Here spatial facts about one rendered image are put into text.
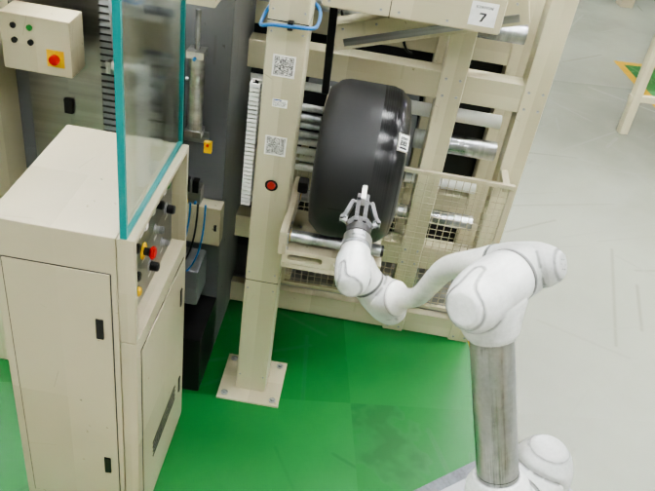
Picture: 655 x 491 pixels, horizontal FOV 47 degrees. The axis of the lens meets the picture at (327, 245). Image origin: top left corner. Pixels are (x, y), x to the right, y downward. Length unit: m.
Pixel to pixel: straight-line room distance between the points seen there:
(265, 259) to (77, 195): 0.92
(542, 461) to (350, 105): 1.23
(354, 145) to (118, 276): 0.85
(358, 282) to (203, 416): 1.38
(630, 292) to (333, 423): 2.05
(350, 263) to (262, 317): 1.03
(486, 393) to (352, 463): 1.50
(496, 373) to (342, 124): 1.06
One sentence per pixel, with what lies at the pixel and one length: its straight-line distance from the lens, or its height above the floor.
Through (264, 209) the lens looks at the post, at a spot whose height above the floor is 0.95.
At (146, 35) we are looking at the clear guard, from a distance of 1.97.
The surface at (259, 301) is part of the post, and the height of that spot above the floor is 0.52.
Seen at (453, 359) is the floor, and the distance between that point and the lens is 3.72.
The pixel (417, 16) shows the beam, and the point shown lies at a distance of 2.67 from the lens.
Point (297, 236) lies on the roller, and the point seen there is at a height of 0.91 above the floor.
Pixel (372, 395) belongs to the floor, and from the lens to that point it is 3.44.
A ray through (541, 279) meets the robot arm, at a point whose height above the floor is 1.50.
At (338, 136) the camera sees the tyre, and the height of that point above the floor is 1.36.
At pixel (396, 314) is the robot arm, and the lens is 2.18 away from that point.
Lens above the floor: 2.47
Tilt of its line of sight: 35 degrees down
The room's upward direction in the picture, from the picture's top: 9 degrees clockwise
